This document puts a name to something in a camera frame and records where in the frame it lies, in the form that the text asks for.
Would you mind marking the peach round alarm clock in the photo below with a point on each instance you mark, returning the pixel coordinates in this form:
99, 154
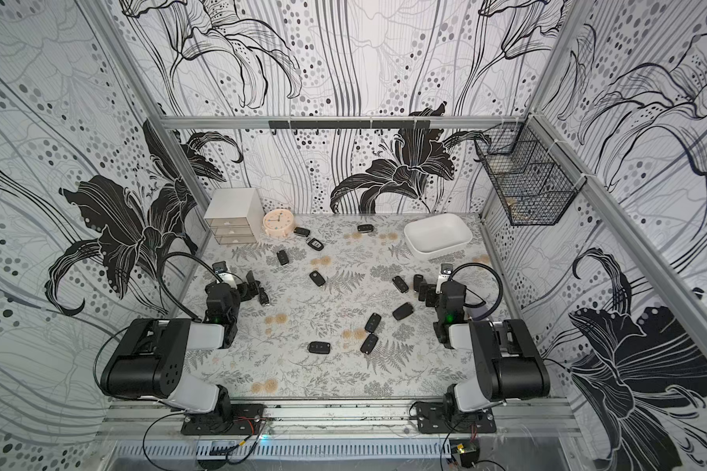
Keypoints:
279, 223

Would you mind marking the white rectangular storage box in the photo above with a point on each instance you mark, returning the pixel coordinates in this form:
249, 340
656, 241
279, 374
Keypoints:
437, 236

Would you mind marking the black car key front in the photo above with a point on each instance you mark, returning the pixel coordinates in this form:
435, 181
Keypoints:
319, 347

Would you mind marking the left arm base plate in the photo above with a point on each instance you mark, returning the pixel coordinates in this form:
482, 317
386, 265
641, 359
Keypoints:
240, 420

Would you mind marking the black flip key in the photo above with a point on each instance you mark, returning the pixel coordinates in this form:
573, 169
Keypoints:
400, 284

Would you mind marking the white mini drawer cabinet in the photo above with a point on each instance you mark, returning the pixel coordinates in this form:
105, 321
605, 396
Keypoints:
234, 216

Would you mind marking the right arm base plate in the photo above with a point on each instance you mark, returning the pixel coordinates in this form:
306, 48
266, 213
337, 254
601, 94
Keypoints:
432, 418

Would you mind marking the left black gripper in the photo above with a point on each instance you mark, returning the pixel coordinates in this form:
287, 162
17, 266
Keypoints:
244, 287

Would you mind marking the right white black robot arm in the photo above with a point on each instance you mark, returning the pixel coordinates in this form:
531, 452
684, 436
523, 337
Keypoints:
506, 363

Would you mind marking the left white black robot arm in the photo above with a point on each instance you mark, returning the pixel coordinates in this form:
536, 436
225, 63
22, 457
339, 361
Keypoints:
149, 361

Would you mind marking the black key silver trim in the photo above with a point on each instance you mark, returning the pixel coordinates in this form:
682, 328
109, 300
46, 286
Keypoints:
315, 244

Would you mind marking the black wire wall basket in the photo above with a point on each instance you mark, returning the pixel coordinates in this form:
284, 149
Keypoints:
529, 181

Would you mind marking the white slotted cable duct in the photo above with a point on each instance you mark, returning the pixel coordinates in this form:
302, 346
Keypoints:
350, 449

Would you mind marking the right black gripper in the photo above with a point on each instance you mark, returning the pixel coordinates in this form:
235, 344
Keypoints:
434, 291

